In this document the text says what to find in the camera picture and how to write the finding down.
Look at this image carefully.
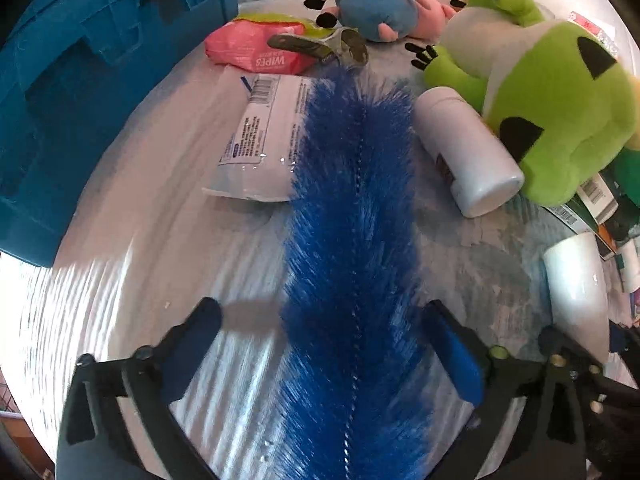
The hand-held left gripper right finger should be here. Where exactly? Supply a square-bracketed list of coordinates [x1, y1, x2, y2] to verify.
[424, 300, 590, 480]

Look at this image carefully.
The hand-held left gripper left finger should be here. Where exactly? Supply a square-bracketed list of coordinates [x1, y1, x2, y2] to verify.
[56, 296, 223, 480]

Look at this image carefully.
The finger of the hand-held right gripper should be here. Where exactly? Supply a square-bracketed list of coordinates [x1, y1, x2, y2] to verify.
[539, 326, 604, 379]
[608, 320, 640, 357]

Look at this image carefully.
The white cylinder cup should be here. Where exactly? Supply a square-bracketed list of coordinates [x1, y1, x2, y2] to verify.
[542, 232, 612, 363]

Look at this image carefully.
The blue bottle brush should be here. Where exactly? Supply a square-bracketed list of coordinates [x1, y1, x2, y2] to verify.
[277, 72, 436, 480]

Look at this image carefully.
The green frog plush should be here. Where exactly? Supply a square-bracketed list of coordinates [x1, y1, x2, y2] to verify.
[406, 0, 636, 207]

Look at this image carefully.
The blue plastic crate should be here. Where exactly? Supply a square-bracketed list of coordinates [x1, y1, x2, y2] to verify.
[0, 0, 246, 268]

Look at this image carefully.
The white teal tube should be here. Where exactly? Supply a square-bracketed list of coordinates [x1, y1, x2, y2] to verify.
[614, 240, 640, 293]

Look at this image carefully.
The white plastic bottle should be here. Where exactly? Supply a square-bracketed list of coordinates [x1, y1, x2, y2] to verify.
[414, 86, 525, 218]

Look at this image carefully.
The white plastic packet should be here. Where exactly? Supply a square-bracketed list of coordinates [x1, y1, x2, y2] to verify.
[202, 74, 313, 203]

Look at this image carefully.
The pink wipes packet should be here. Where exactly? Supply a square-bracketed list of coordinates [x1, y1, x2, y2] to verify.
[205, 12, 326, 73]

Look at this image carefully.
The pink flat box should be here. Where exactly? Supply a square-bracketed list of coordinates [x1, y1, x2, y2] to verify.
[569, 10, 621, 56]

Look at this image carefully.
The silver metal tool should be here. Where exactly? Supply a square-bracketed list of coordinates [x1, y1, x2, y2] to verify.
[267, 27, 369, 68]

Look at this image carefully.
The blue pig plush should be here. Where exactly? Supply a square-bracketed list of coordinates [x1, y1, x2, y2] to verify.
[302, 0, 458, 43]

